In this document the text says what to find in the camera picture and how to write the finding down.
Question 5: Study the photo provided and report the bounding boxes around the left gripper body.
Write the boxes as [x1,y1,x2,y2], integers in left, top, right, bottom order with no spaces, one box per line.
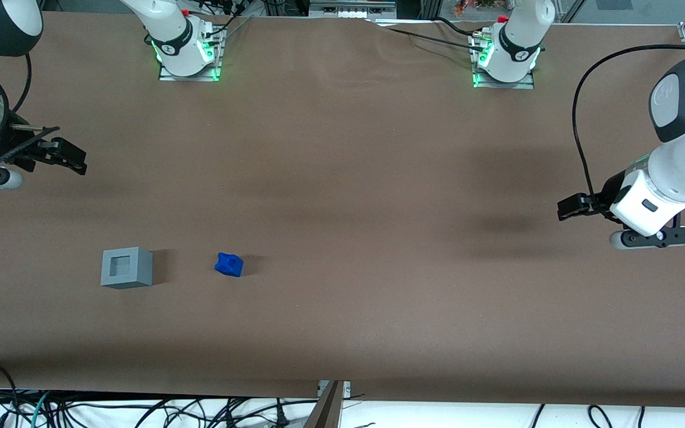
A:
[601,169,685,237]

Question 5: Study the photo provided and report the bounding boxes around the blue plastic part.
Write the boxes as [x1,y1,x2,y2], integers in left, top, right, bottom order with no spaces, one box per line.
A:
[214,253,244,278]

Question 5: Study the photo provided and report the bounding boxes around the gray cube base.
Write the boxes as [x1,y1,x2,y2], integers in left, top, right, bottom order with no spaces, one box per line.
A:
[100,247,154,290]

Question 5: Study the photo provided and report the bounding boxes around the brown table cover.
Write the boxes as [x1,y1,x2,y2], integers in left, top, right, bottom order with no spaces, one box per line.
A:
[0,11,685,410]

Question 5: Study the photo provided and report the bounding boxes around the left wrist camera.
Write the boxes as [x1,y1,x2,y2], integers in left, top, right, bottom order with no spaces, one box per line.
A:
[609,226,685,250]

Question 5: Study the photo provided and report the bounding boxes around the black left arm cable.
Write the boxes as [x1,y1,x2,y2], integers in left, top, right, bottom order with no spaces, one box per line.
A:
[572,44,685,206]

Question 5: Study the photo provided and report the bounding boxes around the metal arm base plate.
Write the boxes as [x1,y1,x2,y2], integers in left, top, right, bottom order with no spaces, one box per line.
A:
[158,24,224,82]
[472,33,536,90]

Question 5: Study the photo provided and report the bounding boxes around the black base power cable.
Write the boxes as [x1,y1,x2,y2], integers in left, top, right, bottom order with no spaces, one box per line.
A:
[200,0,255,43]
[366,17,487,52]

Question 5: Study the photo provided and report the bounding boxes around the teal cable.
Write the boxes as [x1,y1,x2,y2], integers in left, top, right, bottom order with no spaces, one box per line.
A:
[29,391,53,428]

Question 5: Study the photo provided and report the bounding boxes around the metal table bracket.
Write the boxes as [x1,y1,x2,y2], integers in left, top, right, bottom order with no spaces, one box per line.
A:
[304,379,352,428]

